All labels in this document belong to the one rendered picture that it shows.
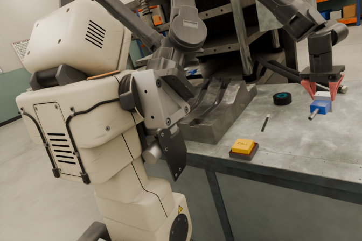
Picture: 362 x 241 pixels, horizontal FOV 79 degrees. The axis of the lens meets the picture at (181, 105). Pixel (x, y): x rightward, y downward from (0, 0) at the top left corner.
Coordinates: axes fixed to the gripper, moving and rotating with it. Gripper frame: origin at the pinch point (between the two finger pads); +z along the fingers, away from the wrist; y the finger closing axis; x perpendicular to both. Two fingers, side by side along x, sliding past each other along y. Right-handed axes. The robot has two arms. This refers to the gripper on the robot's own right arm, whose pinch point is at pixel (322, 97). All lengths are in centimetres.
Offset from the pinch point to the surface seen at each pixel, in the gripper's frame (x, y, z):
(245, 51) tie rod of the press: -52, 61, -3
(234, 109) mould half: -1.0, 36.7, 9.5
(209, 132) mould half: 19.1, 34.1, 8.8
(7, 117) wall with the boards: 101, 753, 74
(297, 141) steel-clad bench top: 5.4, 7.0, 15.0
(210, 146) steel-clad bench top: 20.8, 34.0, 14.7
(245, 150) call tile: 20.6, 17.1, 11.6
